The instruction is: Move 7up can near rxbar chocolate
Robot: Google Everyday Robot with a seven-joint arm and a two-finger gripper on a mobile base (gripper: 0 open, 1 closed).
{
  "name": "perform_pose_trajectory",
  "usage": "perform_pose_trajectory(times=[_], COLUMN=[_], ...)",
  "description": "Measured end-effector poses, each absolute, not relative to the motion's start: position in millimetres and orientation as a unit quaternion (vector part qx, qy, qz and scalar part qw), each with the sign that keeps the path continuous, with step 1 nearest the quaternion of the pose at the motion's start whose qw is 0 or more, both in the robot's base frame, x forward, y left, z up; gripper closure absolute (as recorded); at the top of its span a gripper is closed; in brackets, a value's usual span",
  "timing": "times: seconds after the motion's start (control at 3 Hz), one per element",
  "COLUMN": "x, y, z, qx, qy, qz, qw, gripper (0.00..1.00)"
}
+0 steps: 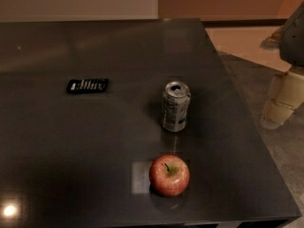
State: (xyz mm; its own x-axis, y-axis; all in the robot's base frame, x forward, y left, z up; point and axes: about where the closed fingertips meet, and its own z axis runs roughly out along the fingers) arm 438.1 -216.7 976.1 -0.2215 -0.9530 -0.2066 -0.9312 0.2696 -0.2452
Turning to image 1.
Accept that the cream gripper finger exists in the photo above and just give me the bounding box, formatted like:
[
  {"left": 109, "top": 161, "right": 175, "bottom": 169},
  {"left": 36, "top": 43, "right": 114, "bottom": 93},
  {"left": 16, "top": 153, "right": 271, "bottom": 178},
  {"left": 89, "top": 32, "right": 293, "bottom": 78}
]
[{"left": 260, "top": 66, "right": 304, "bottom": 129}]

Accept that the silver 7up soda can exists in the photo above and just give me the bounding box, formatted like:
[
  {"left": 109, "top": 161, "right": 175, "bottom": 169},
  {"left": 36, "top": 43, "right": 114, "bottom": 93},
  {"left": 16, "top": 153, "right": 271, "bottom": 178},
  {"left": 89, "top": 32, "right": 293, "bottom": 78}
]
[{"left": 161, "top": 81, "right": 191, "bottom": 132}]

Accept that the black rxbar chocolate bar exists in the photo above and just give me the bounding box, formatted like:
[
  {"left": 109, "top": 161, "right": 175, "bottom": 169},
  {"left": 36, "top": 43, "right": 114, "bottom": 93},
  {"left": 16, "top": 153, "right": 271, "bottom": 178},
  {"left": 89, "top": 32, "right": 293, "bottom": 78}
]
[{"left": 66, "top": 78, "right": 109, "bottom": 94}]

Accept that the red apple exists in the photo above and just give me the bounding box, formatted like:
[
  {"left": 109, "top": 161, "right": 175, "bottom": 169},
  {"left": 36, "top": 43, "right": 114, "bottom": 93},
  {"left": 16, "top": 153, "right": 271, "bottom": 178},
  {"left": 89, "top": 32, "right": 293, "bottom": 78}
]
[{"left": 149, "top": 154, "right": 190, "bottom": 198}]

